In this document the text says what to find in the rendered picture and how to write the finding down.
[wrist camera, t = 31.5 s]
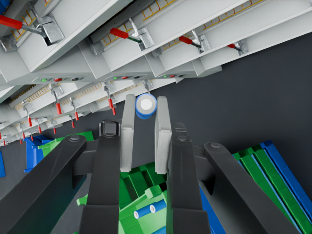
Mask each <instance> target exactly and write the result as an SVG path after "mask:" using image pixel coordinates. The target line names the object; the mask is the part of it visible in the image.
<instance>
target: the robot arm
mask: <svg viewBox="0 0 312 234"><path fill-rule="evenodd" d="M135 101H136V96H134V94H128V95H126V100H125V106H124V111H123V119H108V120H103V121H101V122H100V123H99V138H98V139H97V140H94V141H87V138H86V137H85V136H83V135H77V134H73V135H69V136H67V137H65V138H64V139H63V140H62V141H61V142H60V143H59V144H58V145H57V146H56V147H55V148H54V149H53V150H52V151H50V152H49V153H48V154H47V155H46V156H45V157H44V158H43V159H42V160H41V161H40V162H39V163H38V164H37V165H36V166H35V167H34V168H33V169H32V170H31V171H30V172H29V173H28V174H27V175H26V176H24V177H23V178H22V179H21V180H20V181H19V182H18V183H17V184H16V185H15V186H14V187H13V188H12V189H11V190H10V191H9V192H8V193H7V194H6V195H5V196H4V197H3V198H2V199H1V200H0V234H50V233H51V231H52V230H53V229H54V227H55V226H56V224H57V223H58V221H59V219H60V218H61V216H62V215H63V213H64V212H65V210H66V209H67V207H68V206H69V204H70V203H71V201H72V200H73V198H74V196H75V195H76V193H77V192H78V191H79V189H80V188H81V186H82V184H83V183H84V181H85V180H86V178H87V174H90V173H92V175H91V182H90V187H89V192H88V197H87V203H86V205H84V207H83V212H82V216H81V221H80V226H79V231H78V234H118V228H119V179H120V171H121V172H129V171H131V162H132V148H133V133H134V117H135ZM155 172H157V174H166V173H167V172H168V173H167V182H166V185H167V211H166V234H211V230H210V224H209V219H208V213H207V211H206V210H203V207H202V199H201V193H200V187H201V189H202V191H203V192H204V194H205V196H206V198H207V200H208V202H209V204H210V205H211V207H212V209H213V211H214V212H215V214H216V216H217V218H218V220H219V221H220V223H221V225H222V227H223V228H224V230H225V232H226V234H301V233H300V232H299V231H298V229H297V228H296V227H295V226H294V225H293V224H292V223H291V222H290V221H289V219H288V218H287V217H286V216H285V215H284V214H283V213H282V212H281V210H280V209H279V208H278V207H277V206H276V205H275V203H274V202H273V201H272V200H271V199H270V198H269V197H268V195H267V194H266V193H265V192H264V191H263V190H262V189H261V187H260V186H259V185H258V184H257V183H256V182H255V180H254V179H253V178H252V177H251V176H250V175H249V174H248V173H247V172H246V171H245V169H244V168H243V167H242V166H241V165H240V164H239V163H238V161H237V160H236V159H235V158H234V157H233V156H232V155H231V153H230V152H229V151H228V150H227V149H226V148H225V147H224V146H223V145H221V144H219V143H216V142H209V143H205V144H204V148H202V147H198V146H195V145H193V143H192V140H191V139H190V138H189V137H188V135H187V131H186V128H185V125H184V124H182V123H175V122H170V118H169V109H168V103H167V98H166V97H165V96H159V97H157V109H156V121H155ZM199 186H200V187H199Z"/></svg>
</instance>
